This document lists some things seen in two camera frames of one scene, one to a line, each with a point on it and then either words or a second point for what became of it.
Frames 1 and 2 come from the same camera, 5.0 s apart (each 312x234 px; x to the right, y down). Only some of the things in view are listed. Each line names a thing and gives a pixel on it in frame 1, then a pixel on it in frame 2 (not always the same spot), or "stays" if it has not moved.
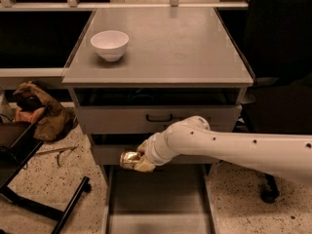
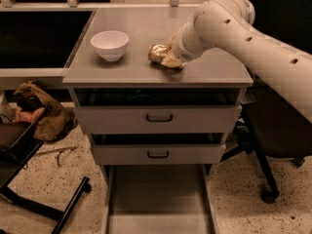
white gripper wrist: (152, 152) → (178, 50)
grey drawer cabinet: (136, 73) stays
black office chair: (278, 46) stays
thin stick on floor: (59, 149) stays
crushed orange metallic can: (128, 159) → (156, 52)
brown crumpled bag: (52, 122) stays
